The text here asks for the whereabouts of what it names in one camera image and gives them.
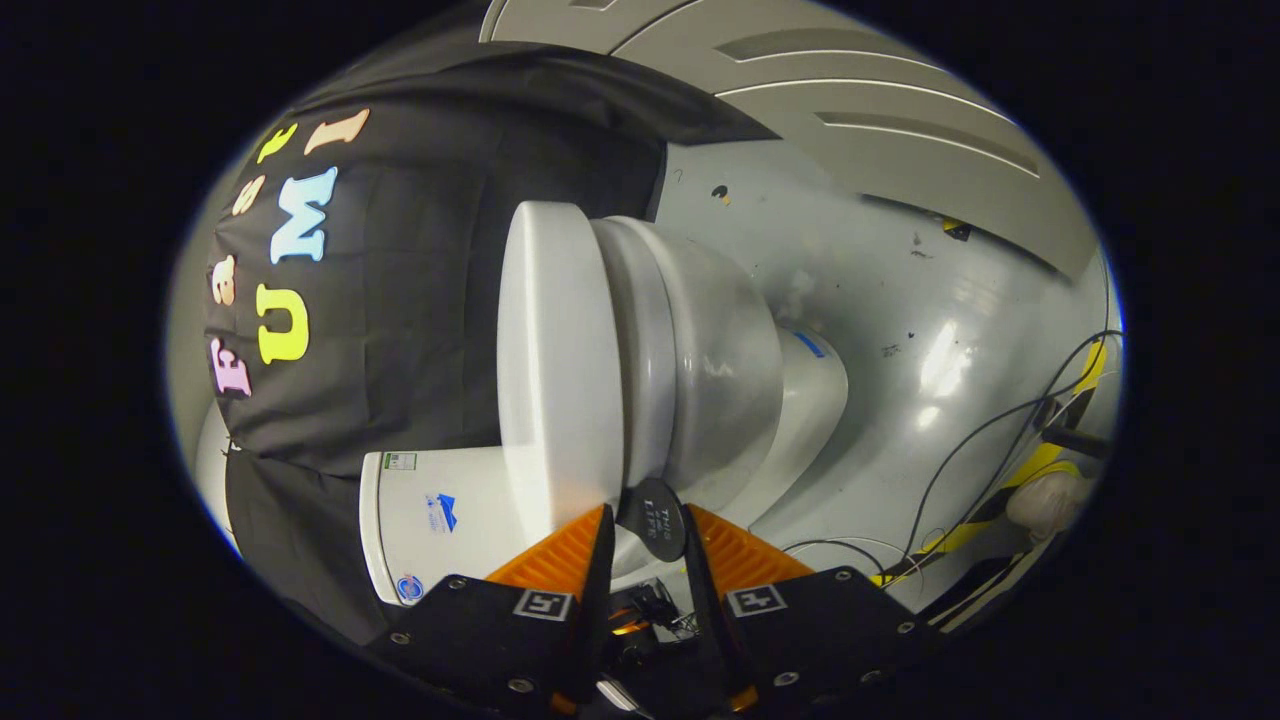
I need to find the black cable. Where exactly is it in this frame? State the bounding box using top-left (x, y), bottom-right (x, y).
top-left (780, 330), bottom-right (1126, 591)

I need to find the yellow black floor tape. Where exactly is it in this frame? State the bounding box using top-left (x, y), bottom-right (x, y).
top-left (870, 340), bottom-right (1111, 591)

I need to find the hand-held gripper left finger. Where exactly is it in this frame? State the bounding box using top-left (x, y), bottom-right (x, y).
top-left (365, 505), bottom-right (617, 719)

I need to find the white ceramic toilet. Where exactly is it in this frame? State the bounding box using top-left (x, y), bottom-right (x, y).
top-left (358, 215), bottom-right (849, 606)

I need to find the white grey cabinet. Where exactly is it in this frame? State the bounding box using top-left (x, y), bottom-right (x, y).
top-left (480, 0), bottom-right (1101, 286)

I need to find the black backdrop cloth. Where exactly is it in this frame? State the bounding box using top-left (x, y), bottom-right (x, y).
top-left (205, 45), bottom-right (781, 641)

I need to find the white toilet lid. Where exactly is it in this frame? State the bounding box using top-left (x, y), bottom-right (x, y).
top-left (497, 200), bottom-right (689, 563)

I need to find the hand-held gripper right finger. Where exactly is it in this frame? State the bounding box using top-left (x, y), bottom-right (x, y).
top-left (683, 505), bottom-right (941, 719)

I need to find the white rounded object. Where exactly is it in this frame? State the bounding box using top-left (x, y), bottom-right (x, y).
top-left (1005, 472), bottom-right (1096, 541)

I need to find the white toilet seat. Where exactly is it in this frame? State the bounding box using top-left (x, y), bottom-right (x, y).
top-left (590, 215), bottom-right (683, 491)

